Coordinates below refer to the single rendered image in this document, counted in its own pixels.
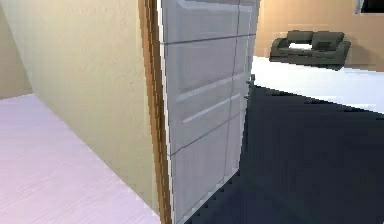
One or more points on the grey panelled room door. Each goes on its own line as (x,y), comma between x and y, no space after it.
(203,110)

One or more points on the white paper on sofa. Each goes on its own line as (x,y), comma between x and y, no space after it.
(300,46)

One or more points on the dark grey sofa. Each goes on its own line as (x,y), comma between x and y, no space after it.
(320,50)

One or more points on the dark window with pale frame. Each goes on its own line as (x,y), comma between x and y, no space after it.
(371,6)

